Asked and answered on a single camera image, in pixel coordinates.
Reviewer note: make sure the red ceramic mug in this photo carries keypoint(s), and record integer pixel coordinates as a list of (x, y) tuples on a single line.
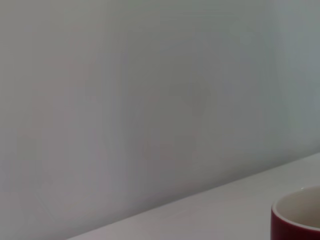
[(287, 227)]

